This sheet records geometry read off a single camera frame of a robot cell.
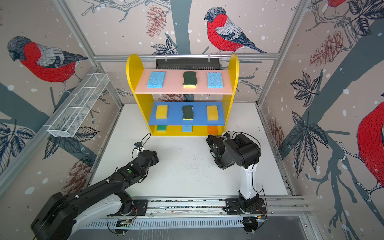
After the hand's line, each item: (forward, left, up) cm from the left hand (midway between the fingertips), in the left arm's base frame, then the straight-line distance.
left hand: (154, 151), depth 86 cm
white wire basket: (+4, +38, +23) cm, 45 cm away
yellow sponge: (+23, -2, +9) cm, 25 cm away
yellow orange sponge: (+23, -35, +8) cm, 43 cm away
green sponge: (+21, 0, -5) cm, 21 cm away
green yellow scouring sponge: (+24, -19, +8) cm, 32 cm away
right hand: (+15, -32, -4) cm, 35 cm away
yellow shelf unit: (+49, -15, -8) cm, 51 cm away
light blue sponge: (+19, -18, -4) cm, 27 cm away
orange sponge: (+18, -36, -4) cm, 40 cm away
